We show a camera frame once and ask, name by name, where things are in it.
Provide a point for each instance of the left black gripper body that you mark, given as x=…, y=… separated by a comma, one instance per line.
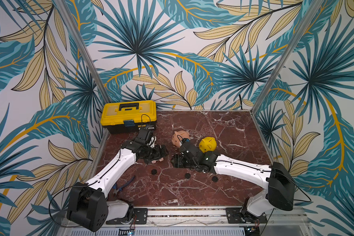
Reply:
x=153, y=153

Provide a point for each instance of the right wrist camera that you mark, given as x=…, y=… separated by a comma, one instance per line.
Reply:
x=183, y=140

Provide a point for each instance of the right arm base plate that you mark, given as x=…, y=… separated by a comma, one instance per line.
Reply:
x=235, y=215

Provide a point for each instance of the pink piggy bank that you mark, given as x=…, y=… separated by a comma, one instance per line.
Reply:
x=158, y=160
x=175, y=139

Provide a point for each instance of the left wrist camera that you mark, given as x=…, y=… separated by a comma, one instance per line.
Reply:
x=144, y=136

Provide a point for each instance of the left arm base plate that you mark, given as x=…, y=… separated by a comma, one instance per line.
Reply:
x=137, y=216

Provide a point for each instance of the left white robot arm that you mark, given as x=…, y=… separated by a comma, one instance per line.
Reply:
x=88, y=206

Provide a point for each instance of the yellow piggy bank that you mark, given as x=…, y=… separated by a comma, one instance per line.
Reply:
x=207, y=144

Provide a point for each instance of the yellow black toolbox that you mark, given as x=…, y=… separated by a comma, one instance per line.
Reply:
x=128, y=117

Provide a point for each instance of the aluminium front rail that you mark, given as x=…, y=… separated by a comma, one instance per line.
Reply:
x=215, y=216

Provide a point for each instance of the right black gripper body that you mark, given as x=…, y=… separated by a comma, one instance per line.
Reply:
x=181, y=159

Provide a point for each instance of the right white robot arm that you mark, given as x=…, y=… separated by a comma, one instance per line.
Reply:
x=278, y=187

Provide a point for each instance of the blue handled pliers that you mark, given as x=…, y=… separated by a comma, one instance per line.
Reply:
x=117, y=188

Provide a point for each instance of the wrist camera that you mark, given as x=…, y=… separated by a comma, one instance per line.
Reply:
x=144, y=136
x=183, y=140

